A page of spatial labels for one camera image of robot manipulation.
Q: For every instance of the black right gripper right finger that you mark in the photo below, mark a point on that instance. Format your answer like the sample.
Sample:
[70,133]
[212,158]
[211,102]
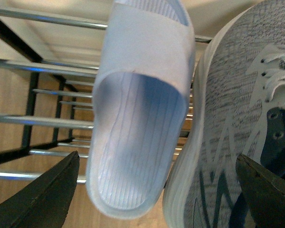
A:
[263,191]

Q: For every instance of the grey knit sneaker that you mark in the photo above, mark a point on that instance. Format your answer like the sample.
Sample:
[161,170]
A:
[239,108]

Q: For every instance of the light blue slide sandal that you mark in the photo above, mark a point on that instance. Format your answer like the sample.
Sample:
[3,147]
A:
[140,102]

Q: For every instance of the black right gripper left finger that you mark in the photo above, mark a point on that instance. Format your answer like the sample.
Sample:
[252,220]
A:
[45,202]

